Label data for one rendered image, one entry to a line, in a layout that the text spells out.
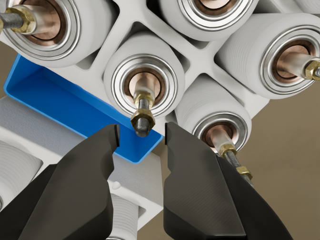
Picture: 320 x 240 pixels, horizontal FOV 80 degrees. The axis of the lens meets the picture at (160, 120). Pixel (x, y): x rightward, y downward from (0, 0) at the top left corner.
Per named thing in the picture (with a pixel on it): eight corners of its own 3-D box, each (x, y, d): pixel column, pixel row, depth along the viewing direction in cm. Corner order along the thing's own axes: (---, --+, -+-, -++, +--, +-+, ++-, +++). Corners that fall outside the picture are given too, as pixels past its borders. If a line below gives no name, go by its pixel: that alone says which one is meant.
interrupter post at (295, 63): (301, 46, 21) (325, 51, 18) (302, 66, 22) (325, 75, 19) (278, 55, 21) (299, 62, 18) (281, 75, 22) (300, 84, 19)
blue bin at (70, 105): (34, 74, 45) (-1, 92, 35) (55, 34, 41) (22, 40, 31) (139, 137, 55) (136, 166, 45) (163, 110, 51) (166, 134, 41)
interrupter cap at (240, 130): (227, 162, 28) (229, 165, 28) (181, 149, 27) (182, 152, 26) (257, 119, 25) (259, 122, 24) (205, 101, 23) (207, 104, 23)
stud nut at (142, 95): (133, 106, 19) (132, 110, 18) (135, 90, 18) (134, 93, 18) (153, 108, 19) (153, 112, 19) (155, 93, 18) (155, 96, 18)
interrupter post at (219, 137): (221, 144, 27) (230, 159, 24) (205, 139, 26) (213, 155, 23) (230, 130, 26) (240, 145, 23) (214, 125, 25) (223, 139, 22)
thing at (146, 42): (111, 58, 38) (84, 90, 22) (144, 18, 35) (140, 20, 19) (148, 90, 41) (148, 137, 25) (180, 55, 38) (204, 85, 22)
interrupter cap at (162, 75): (98, 88, 22) (96, 91, 21) (141, 36, 20) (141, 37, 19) (147, 126, 25) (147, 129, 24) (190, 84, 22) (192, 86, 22)
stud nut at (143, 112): (129, 125, 16) (128, 131, 15) (131, 107, 15) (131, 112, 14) (153, 128, 16) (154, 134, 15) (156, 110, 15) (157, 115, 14)
